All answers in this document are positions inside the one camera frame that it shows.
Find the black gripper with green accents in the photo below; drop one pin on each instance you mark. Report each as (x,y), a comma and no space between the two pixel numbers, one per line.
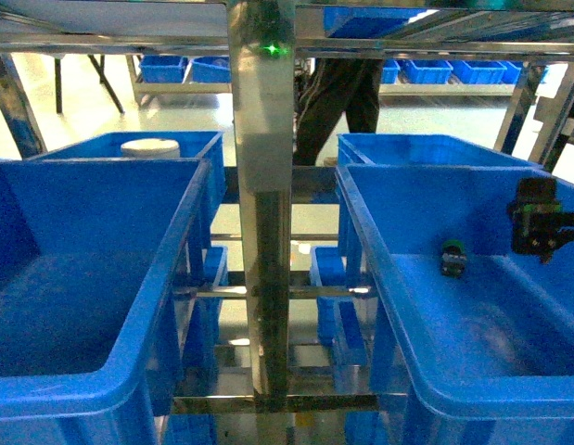
(540,226)

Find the green push button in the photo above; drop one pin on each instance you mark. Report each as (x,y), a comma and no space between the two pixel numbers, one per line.
(453,258)

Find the right front blue bin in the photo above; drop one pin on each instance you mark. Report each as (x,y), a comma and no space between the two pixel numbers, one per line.
(489,355)

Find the blue bin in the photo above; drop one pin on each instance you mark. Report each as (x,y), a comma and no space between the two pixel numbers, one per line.
(206,145)
(489,355)
(89,340)
(420,149)

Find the right rear blue bin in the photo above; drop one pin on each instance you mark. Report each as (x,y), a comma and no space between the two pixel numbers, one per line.
(420,149)

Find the person in green sweater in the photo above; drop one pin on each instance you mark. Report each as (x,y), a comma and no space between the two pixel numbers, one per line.
(340,87)

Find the left rear blue bin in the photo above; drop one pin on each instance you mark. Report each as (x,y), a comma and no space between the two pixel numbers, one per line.
(206,145)

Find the white round container lid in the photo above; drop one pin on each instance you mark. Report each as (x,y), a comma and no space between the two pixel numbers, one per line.
(151,148)

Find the stacked blue bins background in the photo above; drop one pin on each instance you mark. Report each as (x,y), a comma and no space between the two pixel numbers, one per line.
(173,69)

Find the left front blue bin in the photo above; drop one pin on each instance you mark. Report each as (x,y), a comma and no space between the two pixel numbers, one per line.
(89,340)

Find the steel rack upright post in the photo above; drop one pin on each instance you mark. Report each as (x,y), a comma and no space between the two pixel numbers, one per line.
(261,38)

